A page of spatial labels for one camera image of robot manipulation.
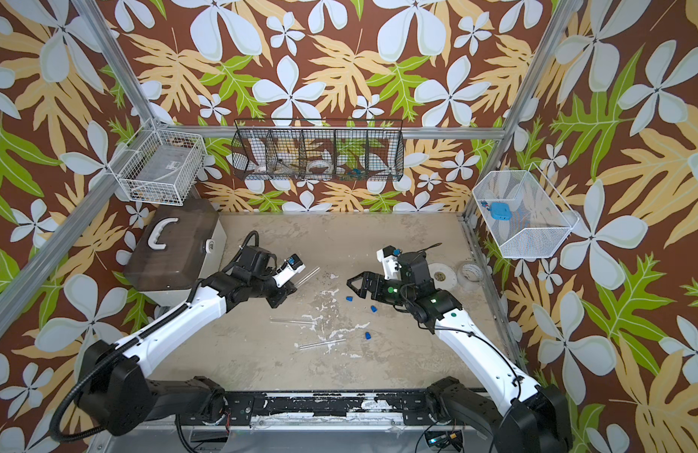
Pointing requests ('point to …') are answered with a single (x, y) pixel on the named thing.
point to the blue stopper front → (368, 335)
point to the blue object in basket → (500, 210)
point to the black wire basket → (310, 149)
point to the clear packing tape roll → (471, 275)
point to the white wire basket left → (166, 169)
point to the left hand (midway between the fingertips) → (293, 282)
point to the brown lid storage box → (177, 246)
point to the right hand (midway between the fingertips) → (356, 284)
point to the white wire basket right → (524, 215)
